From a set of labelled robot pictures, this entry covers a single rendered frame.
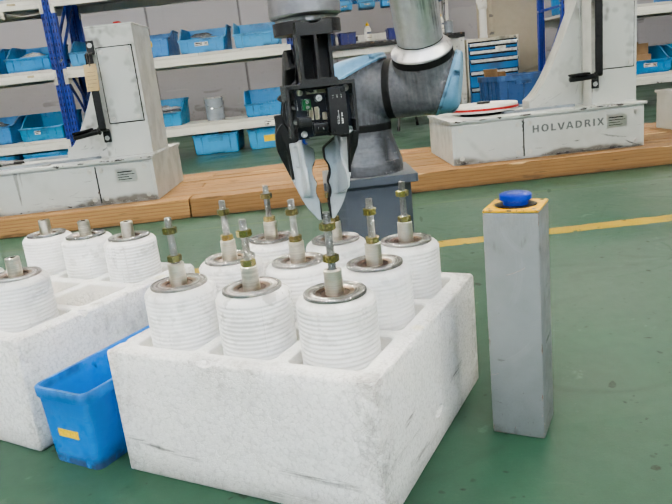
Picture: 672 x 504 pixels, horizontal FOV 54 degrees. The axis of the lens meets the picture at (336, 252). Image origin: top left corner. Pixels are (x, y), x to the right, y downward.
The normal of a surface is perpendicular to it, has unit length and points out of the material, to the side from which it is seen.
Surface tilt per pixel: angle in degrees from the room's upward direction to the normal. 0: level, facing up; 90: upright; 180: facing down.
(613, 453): 0
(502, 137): 90
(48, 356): 90
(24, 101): 90
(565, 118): 90
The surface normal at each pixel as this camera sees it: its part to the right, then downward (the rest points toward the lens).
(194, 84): 0.04, 0.25
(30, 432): -0.49, 0.27
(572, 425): -0.11, -0.96
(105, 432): 0.88, 0.07
